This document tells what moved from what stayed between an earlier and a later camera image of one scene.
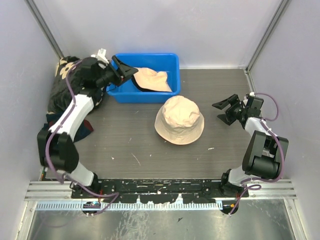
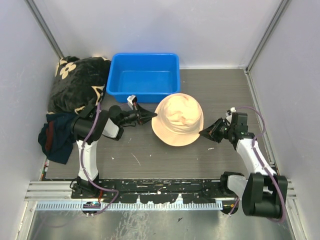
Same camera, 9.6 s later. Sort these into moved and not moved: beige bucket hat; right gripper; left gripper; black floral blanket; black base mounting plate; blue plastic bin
Moved: left gripper; beige bucket hat; right gripper
Not moved: black base mounting plate; black floral blanket; blue plastic bin
